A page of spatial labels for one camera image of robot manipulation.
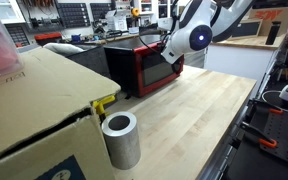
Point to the aluminium hollow cylinder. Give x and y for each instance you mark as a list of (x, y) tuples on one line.
[(122, 143)]

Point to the yellow round tool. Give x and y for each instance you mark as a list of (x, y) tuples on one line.
[(135, 12)]

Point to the cardboard box orange print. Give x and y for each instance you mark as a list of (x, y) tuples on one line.
[(277, 16)]

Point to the black framed panel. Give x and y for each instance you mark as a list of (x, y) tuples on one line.
[(247, 29)]

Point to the white box machine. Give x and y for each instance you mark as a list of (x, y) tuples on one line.
[(116, 20)]

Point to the black tumbler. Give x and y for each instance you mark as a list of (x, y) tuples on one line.
[(272, 33)]

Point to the white open shelf unit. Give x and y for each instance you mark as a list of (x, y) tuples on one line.
[(150, 8)]

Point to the red toolbox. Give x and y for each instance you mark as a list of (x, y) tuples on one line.
[(48, 37)]

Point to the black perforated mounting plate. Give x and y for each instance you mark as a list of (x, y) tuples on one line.
[(280, 136)]

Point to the black robot cart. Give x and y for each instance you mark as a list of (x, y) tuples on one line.
[(250, 160)]

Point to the small black parts organizer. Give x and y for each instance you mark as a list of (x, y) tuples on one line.
[(17, 36)]

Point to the large brown cardboard box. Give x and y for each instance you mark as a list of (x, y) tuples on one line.
[(34, 110)]

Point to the large black parts organizer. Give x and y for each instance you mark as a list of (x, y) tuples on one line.
[(73, 15), (100, 10)]

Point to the wooden workbench with shelves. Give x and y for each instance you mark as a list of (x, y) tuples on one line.
[(117, 37)]

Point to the dark grey felt bin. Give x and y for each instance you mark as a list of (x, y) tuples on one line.
[(90, 61)]

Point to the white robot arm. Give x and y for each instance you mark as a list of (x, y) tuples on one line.
[(190, 23)]

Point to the red black microwave body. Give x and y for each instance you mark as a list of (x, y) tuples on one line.
[(120, 70)]

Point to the wooden counter white base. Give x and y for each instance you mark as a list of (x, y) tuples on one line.
[(237, 63)]

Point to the hand tool wall rack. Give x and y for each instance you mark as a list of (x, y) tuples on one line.
[(39, 2)]

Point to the white cloth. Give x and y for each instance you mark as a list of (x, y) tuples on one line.
[(64, 48)]

